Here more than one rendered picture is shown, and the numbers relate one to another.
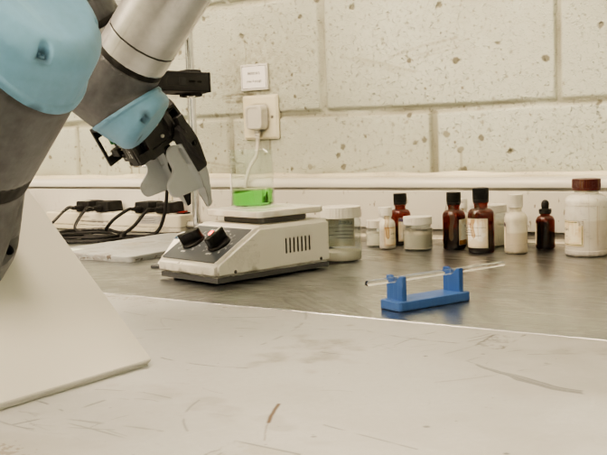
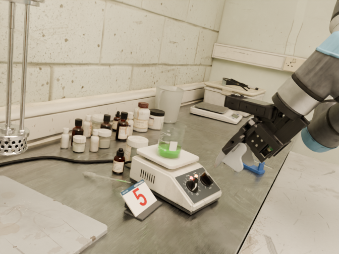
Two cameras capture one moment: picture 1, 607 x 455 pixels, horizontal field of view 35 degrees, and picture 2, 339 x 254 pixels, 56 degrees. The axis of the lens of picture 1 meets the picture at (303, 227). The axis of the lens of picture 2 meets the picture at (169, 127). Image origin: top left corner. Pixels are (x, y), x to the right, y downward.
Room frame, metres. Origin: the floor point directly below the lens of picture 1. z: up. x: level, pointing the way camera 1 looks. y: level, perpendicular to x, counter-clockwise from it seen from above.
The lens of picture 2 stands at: (1.47, 0.79, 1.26)
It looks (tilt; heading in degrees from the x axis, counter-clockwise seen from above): 15 degrees down; 259
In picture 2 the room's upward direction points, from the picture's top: 10 degrees clockwise
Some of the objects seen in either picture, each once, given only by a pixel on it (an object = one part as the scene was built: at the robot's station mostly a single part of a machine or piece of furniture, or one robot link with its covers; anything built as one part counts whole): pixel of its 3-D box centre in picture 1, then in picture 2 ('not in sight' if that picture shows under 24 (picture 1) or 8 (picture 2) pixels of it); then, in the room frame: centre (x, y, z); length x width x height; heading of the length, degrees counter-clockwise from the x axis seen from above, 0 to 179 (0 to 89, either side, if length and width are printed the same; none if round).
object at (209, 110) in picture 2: not in sight; (216, 112); (0.92, -0.83, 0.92); 0.26 x 0.19 x 0.05; 150
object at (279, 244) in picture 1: (251, 243); (173, 174); (1.30, 0.07, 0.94); 0.22 x 0.13 x 0.08; 132
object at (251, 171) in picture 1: (253, 179); (169, 140); (1.33, 0.07, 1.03); 0.07 x 0.06 x 0.08; 137
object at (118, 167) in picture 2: not in sight; (119, 160); (1.44, 0.00, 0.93); 0.03 x 0.03 x 0.07
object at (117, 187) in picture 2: not in sight; (123, 189); (1.42, 0.12, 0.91); 0.06 x 0.06 x 0.02
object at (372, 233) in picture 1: (377, 232); (78, 143); (1.55, -0.12, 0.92); 0.04 x 0.04 x 0.04
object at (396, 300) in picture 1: (425, 287); (250, 163); (1.01, -0.13, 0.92); 0.10 x 0.03 x 0.04; 124
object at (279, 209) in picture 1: (264, 209); (168, 154); (1.32, 0.05, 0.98); 0.12 x 0.12 x 0.01; 42
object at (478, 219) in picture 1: (480, 219); (122, 126); (1.43, -0.27, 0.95); 0.04 x 0.04 x 0.10
